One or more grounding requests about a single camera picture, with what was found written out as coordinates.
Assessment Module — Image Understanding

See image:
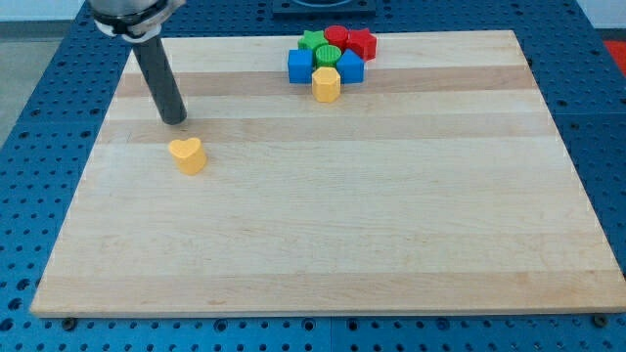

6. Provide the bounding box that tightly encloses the green ribbed cylinder block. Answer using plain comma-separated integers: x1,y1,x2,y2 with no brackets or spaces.
314,44,342,67

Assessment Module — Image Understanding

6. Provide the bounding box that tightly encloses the yellow hexagon block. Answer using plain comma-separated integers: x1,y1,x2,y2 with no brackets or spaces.
312,66,341,103

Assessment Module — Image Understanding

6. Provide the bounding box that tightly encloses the grey robot arm flange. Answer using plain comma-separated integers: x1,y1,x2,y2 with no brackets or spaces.
87,0,187,44

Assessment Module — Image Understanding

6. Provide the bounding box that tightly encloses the red star block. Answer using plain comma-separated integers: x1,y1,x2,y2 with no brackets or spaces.
346,28,378,62

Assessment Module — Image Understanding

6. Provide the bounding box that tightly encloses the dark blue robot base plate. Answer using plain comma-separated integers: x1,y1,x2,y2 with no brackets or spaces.
272,0,378,19

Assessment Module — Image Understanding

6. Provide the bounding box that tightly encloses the yellow heart block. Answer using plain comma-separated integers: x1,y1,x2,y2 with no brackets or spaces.
168,137,207,175

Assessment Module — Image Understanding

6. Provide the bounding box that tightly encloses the green star block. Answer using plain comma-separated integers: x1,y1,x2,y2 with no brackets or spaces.
297,30,329,51

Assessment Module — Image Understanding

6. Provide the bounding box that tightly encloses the red cylinder block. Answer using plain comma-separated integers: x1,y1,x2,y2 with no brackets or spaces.
324,24,349,52

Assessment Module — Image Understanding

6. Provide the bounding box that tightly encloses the light wooden board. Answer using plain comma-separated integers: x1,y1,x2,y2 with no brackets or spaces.
30,30,625,319

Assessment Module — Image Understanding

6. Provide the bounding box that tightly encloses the blue cube block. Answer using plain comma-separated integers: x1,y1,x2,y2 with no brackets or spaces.
288,49,313,84

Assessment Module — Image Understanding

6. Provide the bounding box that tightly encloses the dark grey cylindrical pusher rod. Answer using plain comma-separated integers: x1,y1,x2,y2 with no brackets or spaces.
133,35,187,125

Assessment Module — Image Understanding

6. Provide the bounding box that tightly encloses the blue pentagon block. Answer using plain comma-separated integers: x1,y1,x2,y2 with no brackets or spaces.
335,49,365,84

